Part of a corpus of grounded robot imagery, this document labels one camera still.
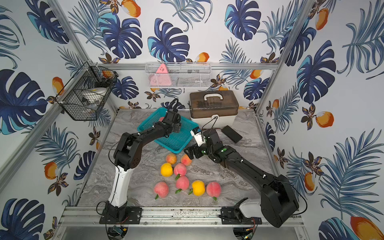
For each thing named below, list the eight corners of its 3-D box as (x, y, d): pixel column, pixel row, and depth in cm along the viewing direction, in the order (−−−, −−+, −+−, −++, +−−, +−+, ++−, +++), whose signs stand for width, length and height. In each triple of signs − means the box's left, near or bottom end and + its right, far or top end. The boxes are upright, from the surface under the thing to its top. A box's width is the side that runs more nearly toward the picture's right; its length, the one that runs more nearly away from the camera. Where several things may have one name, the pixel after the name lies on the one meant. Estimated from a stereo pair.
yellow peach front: (192, 196, 82) (192, 193, 78) (192, 183, 86) (192, 180, 82) (205, 196, 82) (205, 193, 78) (204, 183, 86) (204, 180, 82)
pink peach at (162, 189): (155, 198, 81) (152, 195, 77) (157, 185, 86) (155, 181, 81) (168, 198, 81) (166, 195, 77) (169, 185, 86) (168, 181, 81)
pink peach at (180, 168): (174, 177, 88) (173, 173, 84) (175, 167, 92) (174, 163, 88) (186, 177, 88) (185, 173, 84) (186, 167, 92) (186, 163, 88)
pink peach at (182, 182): (176, 190, 84) (175, 187, 79) (177, 179, 88) (176, 175, 83) (189, 190, 84) (188, 187, 79) (189, 179, 88) (189, 175, 83)
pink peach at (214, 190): (207, 200, 81) (207, 197, 76) (206, 185, 86) (207, 181, 81) (220, 200, 81) (222, 197, 76) (219, 185, 86) (220, 181, 81)
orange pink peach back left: (166, 162, 94) (164, 158, 90) (170, 156, 97) (169, 151, 93) (173, 166, 93) (172, 162, 89) (177, 159, 96) (176, 155, 92)
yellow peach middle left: (161, 177, 89) (159, 173, 84) (163, 166, 93) (161, 162, 88) (172, 177, 89) (171, 173, 84) (173, 166, 93) (172, 162, 88)
